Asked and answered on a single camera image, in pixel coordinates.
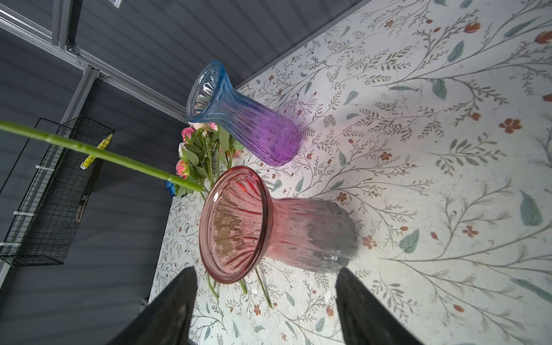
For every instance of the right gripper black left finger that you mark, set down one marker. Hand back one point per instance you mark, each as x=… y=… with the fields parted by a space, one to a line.
x=167 y=320

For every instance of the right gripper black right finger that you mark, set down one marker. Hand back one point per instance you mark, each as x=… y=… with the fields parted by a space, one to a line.
x=364 y=320

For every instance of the pink grey glass vase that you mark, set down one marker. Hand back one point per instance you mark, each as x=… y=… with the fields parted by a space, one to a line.
x=241 y=224

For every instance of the salmon pink rose stem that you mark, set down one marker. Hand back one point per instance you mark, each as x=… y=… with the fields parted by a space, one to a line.
x=77 y=146

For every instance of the bunch of artificial flowers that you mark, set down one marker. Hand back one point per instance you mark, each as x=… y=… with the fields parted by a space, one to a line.
x=205 y=151

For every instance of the blue purple glass vase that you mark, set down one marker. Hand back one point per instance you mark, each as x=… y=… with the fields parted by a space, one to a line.
x=268 y=135

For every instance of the blue artificial flower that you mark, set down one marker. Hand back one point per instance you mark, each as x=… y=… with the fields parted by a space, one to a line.
x=172 y=189

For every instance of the floral patterned table mat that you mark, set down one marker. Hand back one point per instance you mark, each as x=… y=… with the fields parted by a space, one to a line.
x=430 y=123

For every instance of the black wire basket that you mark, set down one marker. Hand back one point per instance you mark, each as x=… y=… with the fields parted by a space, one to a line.
x=47 y=220

